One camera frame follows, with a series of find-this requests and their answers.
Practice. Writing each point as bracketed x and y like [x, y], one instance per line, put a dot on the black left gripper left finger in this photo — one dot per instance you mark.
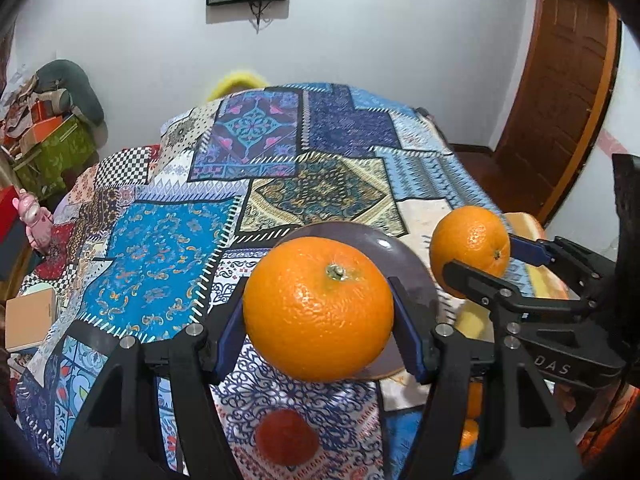
[117, 433]

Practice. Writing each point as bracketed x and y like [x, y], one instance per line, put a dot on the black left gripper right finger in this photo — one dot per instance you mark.
[523, 434]

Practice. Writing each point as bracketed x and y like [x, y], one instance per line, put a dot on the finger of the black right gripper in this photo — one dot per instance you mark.
[496, 293]
[572, 263]

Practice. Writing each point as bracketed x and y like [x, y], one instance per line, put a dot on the small mandarin orange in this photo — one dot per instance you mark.
[474, 407]
[470, 433]

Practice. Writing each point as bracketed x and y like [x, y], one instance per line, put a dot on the large orange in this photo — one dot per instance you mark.
[474, 236]
[318, 310]

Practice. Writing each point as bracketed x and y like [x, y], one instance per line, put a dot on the red tomato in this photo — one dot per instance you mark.
[286, 439]

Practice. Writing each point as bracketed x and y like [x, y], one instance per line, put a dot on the right hand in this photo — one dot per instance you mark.
[569, 397]

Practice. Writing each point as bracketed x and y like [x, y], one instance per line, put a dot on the dark purple round plate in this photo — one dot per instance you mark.
[400, 279]

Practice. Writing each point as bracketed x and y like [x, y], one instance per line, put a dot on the brown cardboard box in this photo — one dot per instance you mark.
[28, 319]

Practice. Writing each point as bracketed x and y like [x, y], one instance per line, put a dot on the brown wooden door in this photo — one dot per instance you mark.
[566, 84]

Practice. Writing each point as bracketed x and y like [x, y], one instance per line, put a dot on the patchwork patterned bedspread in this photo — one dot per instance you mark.
[152, 239]

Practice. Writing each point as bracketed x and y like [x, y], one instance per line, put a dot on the pink plush toy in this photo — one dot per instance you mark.
[38, 221]

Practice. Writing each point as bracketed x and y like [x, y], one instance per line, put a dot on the green patterned box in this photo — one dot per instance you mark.
[69, 149]

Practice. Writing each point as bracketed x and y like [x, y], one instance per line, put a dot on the yellow fuzzy pillow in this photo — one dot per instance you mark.
[239, 80]

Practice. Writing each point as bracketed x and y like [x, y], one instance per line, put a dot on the dark green cushion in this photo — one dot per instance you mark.
[69, 76]

